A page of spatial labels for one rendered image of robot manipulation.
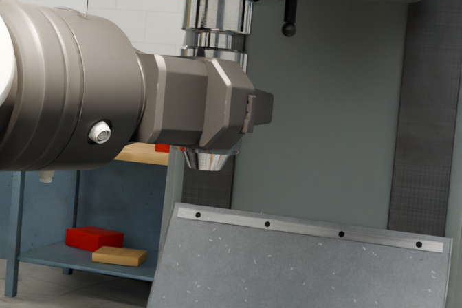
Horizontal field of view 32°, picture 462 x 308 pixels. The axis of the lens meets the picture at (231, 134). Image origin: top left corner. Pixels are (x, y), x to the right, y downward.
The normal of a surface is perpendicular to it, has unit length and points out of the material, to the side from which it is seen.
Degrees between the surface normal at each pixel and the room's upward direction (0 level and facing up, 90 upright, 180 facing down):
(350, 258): 64
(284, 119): 90
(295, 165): 90
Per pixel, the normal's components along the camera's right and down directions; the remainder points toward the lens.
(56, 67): 0.77, -0.18
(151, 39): -0.29, 0.03
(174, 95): 0.78, 0.10
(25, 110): 0.09, 0.23
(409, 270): -0.24, -0.42
